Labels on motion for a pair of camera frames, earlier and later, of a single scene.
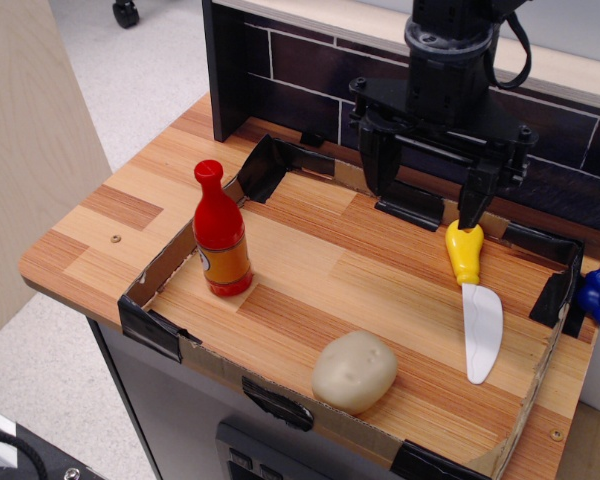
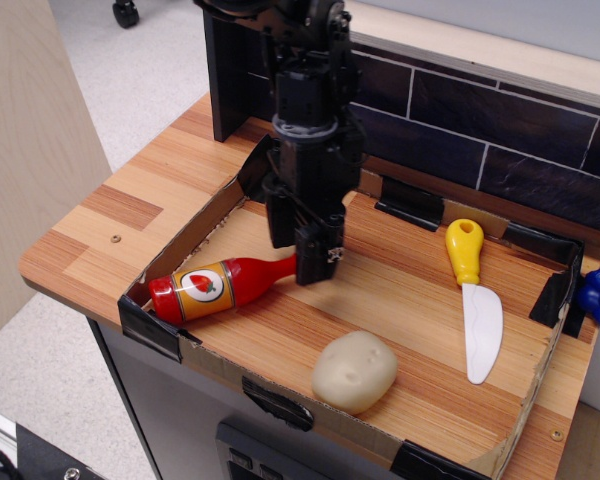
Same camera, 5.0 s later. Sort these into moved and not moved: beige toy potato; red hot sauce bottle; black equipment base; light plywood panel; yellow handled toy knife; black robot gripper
Moved: red hot sauce bottle; black robot gripper
Not moved: black equipment base; light plywood panel; beige toy potato; yellow handled toy knife
